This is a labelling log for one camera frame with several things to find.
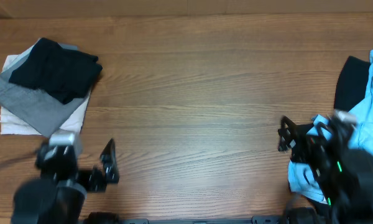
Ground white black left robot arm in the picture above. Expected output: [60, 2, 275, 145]
[11, 132, 120, 224]

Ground white folded cloth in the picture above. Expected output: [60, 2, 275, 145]
[0, 55, 91, 135]

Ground grey folded shorts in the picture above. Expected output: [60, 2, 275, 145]
[0, 47, 86, 137]

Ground light blue garment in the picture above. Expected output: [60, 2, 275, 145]
[288, 49, 373, 203]

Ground black t-shirt with white logo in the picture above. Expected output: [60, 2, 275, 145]
[9, 38, 103, 105]

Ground black garment in pile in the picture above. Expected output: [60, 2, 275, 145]
[333, 56, 371, 124]

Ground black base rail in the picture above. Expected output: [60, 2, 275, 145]
[78, 215, 280, 224]

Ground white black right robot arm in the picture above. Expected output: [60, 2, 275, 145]
[279, 110, 373, 223]

